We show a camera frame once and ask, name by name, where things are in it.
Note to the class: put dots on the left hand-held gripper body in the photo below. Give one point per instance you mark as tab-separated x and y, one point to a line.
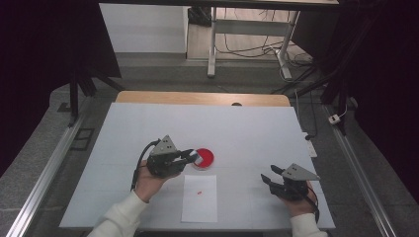
163	161

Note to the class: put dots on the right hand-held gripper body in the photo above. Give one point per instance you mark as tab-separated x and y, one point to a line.
296	184

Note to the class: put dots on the red ink dish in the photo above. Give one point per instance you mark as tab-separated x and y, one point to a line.
207	157

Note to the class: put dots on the person's right hand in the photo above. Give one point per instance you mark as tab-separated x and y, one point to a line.
301	205

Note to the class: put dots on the person's left hand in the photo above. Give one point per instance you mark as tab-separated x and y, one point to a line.
150	184

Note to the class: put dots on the white paper sheet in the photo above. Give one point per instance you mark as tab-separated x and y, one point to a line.
199	204

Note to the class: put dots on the white table cover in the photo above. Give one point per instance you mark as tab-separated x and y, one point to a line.
243	131

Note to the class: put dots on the wooden table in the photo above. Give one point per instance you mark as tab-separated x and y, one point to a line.
197	98

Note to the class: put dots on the white plug adapter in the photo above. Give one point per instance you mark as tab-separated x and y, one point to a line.
334	119

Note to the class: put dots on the black stand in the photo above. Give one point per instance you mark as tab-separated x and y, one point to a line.
74	95

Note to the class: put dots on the black curtain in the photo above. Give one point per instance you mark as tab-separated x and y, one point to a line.
378	82
42	65

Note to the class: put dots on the white cabinet panel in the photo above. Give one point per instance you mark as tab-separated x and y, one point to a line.
145	28

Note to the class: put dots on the black box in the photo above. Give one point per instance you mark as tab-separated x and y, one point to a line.
199	16

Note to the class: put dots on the aluminium rail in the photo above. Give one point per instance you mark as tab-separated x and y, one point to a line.
42	177
359	174

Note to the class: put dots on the white metal desk frame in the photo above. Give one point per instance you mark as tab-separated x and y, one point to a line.
250	28

